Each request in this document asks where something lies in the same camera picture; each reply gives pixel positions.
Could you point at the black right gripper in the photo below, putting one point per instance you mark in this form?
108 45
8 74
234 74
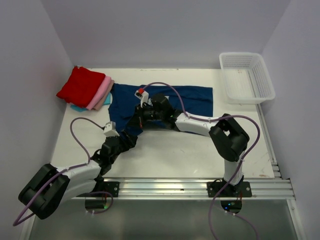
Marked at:
138 119

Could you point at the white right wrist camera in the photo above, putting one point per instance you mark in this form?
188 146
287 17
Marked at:
143 96

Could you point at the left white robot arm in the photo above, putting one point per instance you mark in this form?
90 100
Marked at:
51 186

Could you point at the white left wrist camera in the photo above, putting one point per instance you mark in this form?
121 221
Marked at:
109 130

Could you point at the white plastic basket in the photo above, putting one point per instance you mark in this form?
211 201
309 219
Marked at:
246 78

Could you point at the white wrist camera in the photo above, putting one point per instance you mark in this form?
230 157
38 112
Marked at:
109 130
143 96

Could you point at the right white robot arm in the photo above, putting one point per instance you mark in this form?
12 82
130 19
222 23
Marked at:
228 137

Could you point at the pink folded t shirt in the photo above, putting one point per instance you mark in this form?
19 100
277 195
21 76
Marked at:
100 92

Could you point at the turquoise folded t shirt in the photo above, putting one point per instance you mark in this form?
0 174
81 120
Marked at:
80 110

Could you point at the aluminium front rail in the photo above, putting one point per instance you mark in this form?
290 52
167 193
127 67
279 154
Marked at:
196 189

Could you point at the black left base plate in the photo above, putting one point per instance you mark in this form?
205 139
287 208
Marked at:
101 188

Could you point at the dark blue t shirt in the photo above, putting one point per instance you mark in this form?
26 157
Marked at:
197 100

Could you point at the red folded t shirt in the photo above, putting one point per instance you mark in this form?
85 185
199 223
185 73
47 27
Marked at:
81 86

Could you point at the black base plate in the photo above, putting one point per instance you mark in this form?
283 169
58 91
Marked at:
101 188
242 189

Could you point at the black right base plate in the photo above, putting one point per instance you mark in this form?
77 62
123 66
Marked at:
242 189

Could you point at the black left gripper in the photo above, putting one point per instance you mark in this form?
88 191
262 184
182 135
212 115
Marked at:
129 141

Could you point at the beige folded t shirt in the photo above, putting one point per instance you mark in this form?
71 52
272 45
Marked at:
101 102

